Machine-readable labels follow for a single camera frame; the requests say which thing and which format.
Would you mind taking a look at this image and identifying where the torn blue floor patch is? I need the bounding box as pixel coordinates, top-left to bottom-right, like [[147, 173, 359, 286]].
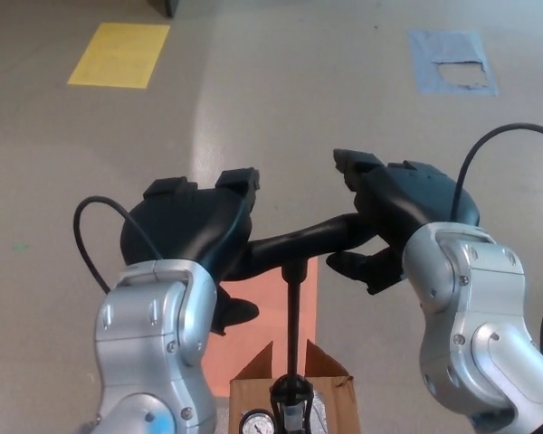
[[407, 29, 500, 98]]

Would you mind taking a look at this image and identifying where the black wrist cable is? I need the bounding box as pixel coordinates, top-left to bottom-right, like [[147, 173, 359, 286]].
[[450, 122, 543, 358], [72, 195, 164, 295]]

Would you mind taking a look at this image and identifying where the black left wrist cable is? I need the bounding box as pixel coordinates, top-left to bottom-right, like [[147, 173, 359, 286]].
[[72, 195, 164, 295]]

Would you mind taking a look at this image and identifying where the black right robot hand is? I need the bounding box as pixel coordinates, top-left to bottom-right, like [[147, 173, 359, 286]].
[[326, 147, 481, 296]]

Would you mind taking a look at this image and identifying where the orange floor patch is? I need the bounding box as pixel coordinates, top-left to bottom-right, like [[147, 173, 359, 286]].
[[203, 259, 319, 399]]

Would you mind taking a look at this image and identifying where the black floor air pump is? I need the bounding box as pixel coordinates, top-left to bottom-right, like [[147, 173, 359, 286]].
[[225, 212, 388, 434]]

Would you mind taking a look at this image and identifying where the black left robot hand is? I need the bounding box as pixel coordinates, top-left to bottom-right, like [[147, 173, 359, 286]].
[[119, 166, 262, 338]]

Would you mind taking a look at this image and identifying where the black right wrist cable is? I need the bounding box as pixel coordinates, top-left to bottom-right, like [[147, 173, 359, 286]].
[[450, 122, 543, 358]]

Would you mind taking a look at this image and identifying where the brown cardboard box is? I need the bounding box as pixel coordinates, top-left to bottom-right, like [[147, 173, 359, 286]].
[[228, 341, 361, 434]]

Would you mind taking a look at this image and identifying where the yellow floor patch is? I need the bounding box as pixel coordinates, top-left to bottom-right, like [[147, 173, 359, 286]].
[[66, 23, 171, 90]]

